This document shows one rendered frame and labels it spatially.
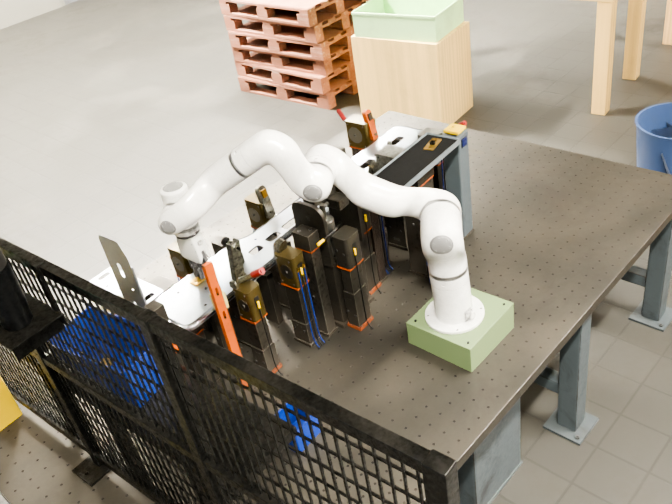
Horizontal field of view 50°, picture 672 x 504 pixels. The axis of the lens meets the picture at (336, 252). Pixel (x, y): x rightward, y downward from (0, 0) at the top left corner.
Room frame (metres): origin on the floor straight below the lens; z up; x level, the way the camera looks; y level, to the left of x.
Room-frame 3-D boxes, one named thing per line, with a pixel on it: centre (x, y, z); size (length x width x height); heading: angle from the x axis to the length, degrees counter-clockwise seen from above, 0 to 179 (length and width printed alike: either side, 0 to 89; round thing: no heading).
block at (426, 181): (2.13, -0.32, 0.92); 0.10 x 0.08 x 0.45; 135
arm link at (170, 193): (1.90, 0.44, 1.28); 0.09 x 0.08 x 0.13; 167
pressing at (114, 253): (1.68, 0.60, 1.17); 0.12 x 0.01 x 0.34; 45
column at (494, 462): (1.73, -0.34, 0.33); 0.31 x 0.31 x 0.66; 41
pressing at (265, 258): (2.22, 0.07, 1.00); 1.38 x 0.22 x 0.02; 135
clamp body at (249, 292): (1.74, 0.28, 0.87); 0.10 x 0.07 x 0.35; 45
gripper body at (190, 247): (1.90, 0.44, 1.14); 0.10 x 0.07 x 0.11; 45
